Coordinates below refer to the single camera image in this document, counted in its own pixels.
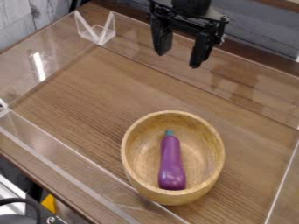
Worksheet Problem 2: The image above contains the brown wooden bowl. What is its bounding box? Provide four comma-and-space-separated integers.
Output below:
120, 110, 225, 206

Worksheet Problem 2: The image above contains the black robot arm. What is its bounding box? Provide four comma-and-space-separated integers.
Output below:
149, 0, 229, 68

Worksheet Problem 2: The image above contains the black cable bottom left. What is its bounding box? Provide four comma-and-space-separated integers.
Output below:
0, 197, 42, 224

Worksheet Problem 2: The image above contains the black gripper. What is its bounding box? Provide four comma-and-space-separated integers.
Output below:
149, 0, 229, 68

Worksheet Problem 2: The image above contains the purple toy eggplant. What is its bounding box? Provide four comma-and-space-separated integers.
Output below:
157, 129, 186, 191

